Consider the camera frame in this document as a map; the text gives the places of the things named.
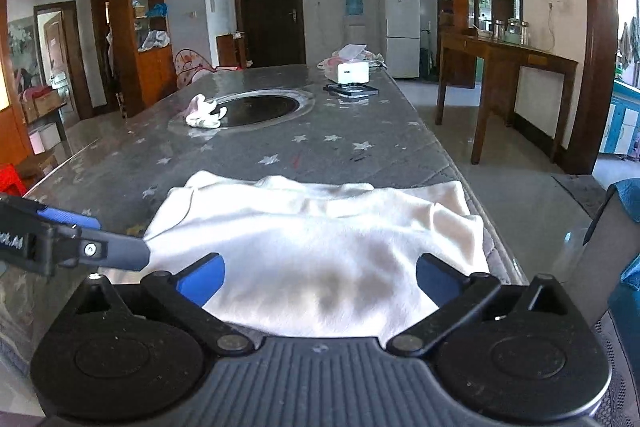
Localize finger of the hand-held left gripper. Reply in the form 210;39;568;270
80;229;152;272
0;194;102;232

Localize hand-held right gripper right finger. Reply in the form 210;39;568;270
387;253;571;356

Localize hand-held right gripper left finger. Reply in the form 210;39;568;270
71;252;256;357

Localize cream sweatshirt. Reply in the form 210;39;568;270
142;170;491;339

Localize hanging dark clothes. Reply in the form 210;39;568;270
105;29;119;92

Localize red plastic stool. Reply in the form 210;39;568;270
0;163;27;196

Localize white storage box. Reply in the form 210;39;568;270
29;123;62;156

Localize cardboard box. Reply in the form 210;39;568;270
20;87;67;122

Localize grey star quilted table cover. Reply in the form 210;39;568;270
0;64;531;388

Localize white small cloth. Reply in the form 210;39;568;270
185;96;228;130

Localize brown inner door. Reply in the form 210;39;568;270
34;1;93;120

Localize wooden shelf cabinet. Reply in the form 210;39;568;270
122;0;176;118

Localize dark floor mat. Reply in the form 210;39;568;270
550;174;608;220

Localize framed flower painting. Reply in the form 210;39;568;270
6;19;41;82

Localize round black table hob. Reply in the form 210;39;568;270
170;88;316;135

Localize white plastic bag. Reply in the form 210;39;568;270
139;29;171;52

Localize pink white tissue box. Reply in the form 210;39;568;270
320;43;372;85

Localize small wooden cabinet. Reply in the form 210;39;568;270
216;33;249;68

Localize wooden console table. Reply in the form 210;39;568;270
435;29;580;165

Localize blue bathroom cabinet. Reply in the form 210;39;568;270
599;79;640;158

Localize white refrigerator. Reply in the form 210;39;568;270
382;0;422;79

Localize dark wooden door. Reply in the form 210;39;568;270
232;0;307;68

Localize water dispenser with blue bottle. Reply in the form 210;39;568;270
342;0;366;52

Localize hanging grey towel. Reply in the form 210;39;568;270
619;18;640;70

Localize black flat frame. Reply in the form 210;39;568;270
322;82;380;101

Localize wooden archway frame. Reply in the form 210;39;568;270
565;0;621;175

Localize wall socket with cable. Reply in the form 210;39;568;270
546;0;563;52

